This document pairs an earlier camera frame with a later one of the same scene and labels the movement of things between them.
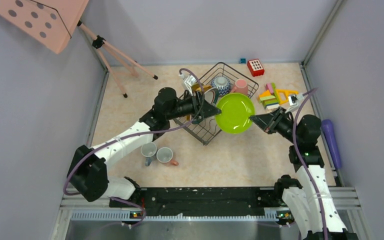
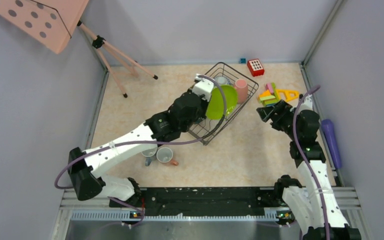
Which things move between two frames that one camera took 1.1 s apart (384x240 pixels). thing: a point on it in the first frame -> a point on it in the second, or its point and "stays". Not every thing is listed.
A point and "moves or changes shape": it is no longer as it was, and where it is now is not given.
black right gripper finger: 265,121 -> 265,112
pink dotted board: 50,23 stays
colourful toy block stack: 269,98 stays
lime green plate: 236,109 moves or changes shape
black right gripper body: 283,125 -> 284,121
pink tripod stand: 105,47 stays
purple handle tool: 327,125 stays
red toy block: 255,67 stays
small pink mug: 165,154 stays
